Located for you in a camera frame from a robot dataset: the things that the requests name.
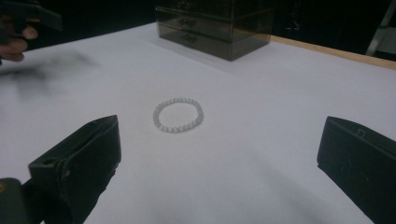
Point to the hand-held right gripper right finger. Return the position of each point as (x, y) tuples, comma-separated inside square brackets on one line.
[(358, 161)]

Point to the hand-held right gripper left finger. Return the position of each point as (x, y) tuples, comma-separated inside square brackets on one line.
[(84, 161)]

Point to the smoked acrylic drawer box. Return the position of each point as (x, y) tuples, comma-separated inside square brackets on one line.
[(249, 28)]

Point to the white table sheet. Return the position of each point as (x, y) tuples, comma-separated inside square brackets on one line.
[(249, 102)]

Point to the metal stand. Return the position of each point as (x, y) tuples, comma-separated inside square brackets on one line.
[(380, 28)]

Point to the smoked acrylic middle drawer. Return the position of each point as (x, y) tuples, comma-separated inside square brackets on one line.
[(214, 29)]

